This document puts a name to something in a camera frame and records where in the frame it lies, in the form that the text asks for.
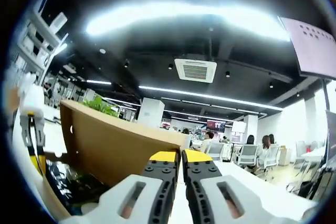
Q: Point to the grey storage shelf rack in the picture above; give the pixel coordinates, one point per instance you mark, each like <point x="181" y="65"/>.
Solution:
<point x="36" y="48"/>

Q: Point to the white square pillar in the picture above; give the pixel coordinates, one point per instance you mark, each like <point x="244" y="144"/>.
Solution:
<point x="151" y="113"/>

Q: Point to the white office chair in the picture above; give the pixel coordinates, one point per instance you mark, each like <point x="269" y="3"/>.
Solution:
<point x="271" y="158"/>
<point x="248" y="154"/>
<point x="215" y="150"/>

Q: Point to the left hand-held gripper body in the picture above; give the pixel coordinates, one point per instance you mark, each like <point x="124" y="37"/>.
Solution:
<point x="32" y="98"/>

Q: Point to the short ceiling light strip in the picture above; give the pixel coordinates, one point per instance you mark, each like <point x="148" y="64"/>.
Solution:
<point x="99" y="82"/>

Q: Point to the black printed packet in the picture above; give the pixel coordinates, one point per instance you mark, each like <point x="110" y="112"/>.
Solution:
<point x="63" y="179"/>

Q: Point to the small pink screen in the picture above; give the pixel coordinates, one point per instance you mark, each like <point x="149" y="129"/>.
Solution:
<point x="238" y="127"/>

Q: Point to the long thin ceiling light strip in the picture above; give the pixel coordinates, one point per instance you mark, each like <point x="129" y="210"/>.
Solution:
<point x="210" y="97"/>

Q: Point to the ceiling air conditioner vent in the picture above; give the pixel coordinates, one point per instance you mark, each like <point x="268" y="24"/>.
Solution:
<point x="195" y="69"/>

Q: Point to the brown cardboard shoe box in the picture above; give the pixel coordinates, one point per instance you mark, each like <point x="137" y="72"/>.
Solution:
<point x="110" y="140"/>

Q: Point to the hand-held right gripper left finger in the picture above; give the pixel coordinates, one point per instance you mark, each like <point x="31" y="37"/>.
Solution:
<point x="157" y="171"/>

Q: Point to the green potted plant white pot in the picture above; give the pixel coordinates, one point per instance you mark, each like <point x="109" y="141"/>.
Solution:
<point x="101" y="106"/>

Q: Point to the wide ceiling light strip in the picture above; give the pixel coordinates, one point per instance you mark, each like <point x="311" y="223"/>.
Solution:
<point x="183" y="16"/>

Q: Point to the red wall screen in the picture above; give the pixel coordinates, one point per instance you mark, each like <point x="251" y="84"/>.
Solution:
<point x="216" y="126"/>

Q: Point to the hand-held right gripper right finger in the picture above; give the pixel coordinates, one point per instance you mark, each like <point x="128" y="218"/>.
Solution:
<point x="202" y="169"/>

